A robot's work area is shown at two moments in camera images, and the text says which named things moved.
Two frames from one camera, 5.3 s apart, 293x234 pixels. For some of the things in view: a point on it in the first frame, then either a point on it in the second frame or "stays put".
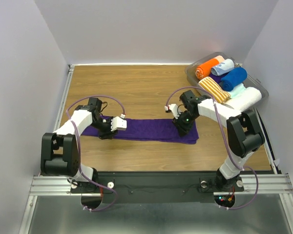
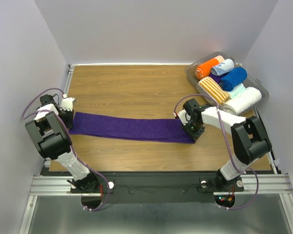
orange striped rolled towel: x=219 y=93 stays put
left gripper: x=108 y=134 → x=69 y=123
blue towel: x=234 y=78 stays put
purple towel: x=146 y=129 stays put
